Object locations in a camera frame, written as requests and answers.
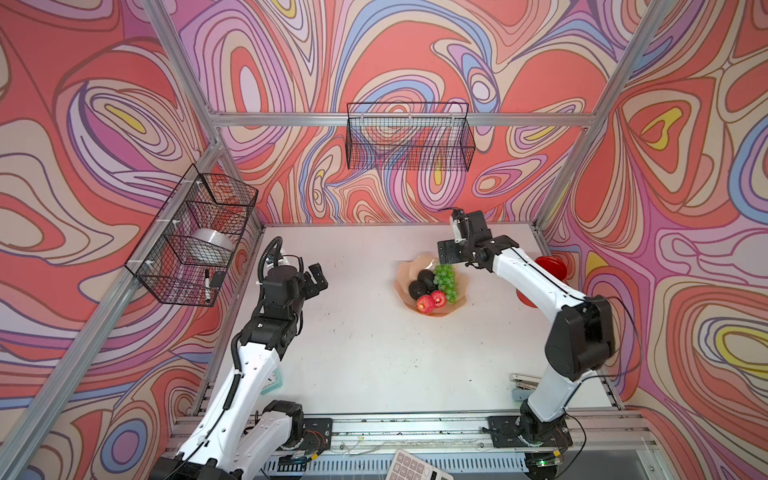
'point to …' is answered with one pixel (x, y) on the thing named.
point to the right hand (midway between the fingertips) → (456, 253)
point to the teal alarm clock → (274, 382)
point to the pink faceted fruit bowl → (408, 272)
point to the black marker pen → (207, 286)
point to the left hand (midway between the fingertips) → (308, 269)
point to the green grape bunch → (445, 281)
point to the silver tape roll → (209, 247)
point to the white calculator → (405, 466)
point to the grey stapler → (525, 382)
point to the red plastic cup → (555, 266)
